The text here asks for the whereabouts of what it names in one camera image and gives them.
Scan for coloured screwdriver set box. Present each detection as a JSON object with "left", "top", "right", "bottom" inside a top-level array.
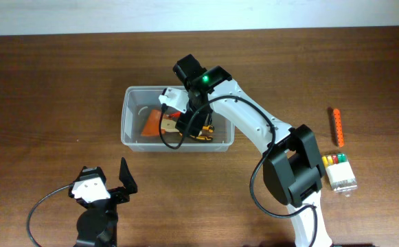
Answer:
[{"left": 322, "top": 153, "right": 358, "bottom": 197}]

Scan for orange scraper wooden handle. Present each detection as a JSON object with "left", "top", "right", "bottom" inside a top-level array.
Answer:
[{"left": 141, "top": 109, "right": 179, "bottom": 137}]

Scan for clear plastic container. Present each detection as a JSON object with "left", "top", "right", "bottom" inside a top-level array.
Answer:
[{"left": 121, "top": 86, "right": 235, "bottom": 152}]

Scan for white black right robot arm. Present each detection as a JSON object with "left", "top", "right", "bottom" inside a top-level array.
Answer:
[{"left": 171, "top": 54, "right": 333, "bottom": 246}]

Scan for red handled cutting pliers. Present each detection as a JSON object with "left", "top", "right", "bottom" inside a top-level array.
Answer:
[{"left": 170, "top": 112, "right": 181, "bottom": 117}]

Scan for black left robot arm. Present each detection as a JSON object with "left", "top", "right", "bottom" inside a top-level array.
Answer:
[{"left": 69, "top": 158, "right": 138, "bottom": 246}]

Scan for yellow black long-nose pliers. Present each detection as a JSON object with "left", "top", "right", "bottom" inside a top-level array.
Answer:
[{"left": 188, "top": 125, "right": 214, "bottom": 143}]

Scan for orange perforated bar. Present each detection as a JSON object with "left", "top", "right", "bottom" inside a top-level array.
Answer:
[{"left": 332, "top": 108, "right": 345, "bottom": 148}]

